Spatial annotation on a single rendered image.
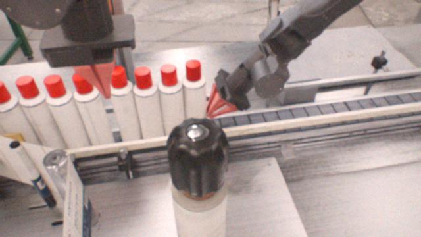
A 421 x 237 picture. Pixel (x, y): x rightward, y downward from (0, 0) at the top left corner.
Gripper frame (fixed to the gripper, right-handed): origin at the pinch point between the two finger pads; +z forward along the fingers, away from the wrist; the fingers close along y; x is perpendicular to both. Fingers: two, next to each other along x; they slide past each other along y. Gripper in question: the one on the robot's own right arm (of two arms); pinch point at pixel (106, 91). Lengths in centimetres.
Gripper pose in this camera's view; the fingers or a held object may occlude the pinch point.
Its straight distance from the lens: 47.1
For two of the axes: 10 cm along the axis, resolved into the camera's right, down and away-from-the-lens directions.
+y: 9.8, -1.3, 1.3
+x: -1.9, -6.7, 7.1
